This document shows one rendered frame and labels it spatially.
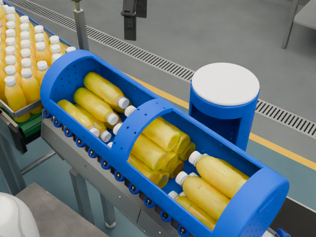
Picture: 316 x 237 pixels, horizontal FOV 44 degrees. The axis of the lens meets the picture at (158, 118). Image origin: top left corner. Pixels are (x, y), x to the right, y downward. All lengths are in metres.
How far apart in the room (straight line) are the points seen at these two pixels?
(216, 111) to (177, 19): 2.67
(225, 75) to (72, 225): 0.88
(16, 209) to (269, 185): 0.61
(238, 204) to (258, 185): 0.07
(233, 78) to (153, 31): 2.36
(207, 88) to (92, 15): 2.82
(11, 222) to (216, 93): 0.95
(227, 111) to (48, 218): 0.78
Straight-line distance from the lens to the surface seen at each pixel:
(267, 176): 1.07
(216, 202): 1.09
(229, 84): 1.63
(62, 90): 1.54
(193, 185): 1.12
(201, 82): 1.63
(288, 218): 2.34
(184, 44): 3.76
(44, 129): 1.71
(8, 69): 1.68
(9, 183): 2.05
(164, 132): 1.19
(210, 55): 3.64
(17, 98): 1.65
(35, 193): 1.32
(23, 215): 0.97
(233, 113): 1.57
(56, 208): 1.27
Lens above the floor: 2.04
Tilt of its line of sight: 44 degrees down
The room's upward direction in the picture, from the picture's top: straight up
